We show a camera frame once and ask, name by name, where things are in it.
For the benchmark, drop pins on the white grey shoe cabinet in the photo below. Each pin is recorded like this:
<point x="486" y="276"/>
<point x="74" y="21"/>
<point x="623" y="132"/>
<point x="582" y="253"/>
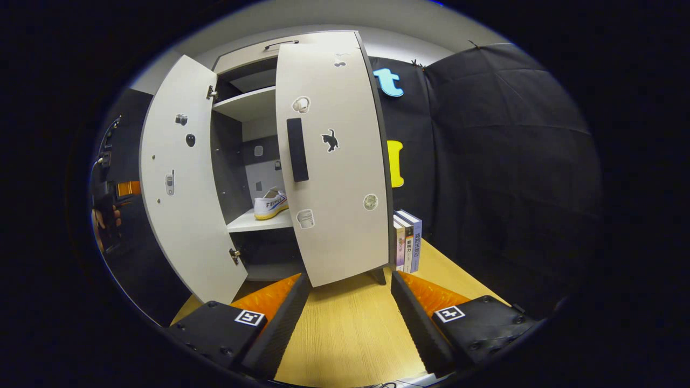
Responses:
<point x="253" y="102"/>

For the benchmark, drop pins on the white spine book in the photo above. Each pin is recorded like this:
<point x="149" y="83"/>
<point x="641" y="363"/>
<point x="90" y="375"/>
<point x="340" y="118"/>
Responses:
<point x="409" y="248"/>

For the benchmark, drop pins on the shoe cabinet door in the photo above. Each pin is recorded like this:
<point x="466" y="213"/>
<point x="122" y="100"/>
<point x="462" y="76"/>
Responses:
<point x="345" y="226"/>
<point x="188" y="226"/>

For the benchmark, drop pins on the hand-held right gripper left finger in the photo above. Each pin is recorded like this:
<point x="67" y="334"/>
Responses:
<point x="285" y="328"/>

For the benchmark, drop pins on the white cabinet drawer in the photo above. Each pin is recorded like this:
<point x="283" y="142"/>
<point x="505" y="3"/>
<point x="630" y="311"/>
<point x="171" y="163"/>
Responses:
<point x="242" y="56"/>

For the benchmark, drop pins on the lavender blue book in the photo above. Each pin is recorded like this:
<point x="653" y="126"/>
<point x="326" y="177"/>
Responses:
<point x="417" y="242"/>

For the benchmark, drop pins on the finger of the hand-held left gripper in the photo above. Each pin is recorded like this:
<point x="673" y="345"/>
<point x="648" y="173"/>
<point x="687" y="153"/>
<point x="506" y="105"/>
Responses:
<point x="128" y="188"/>

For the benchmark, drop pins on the white canvas shoe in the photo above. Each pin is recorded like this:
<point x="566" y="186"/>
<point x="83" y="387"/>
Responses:
<point x="269" y="205"/>

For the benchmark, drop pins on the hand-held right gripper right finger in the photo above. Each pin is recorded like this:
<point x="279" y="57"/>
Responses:
<point x="418" y="328"/>

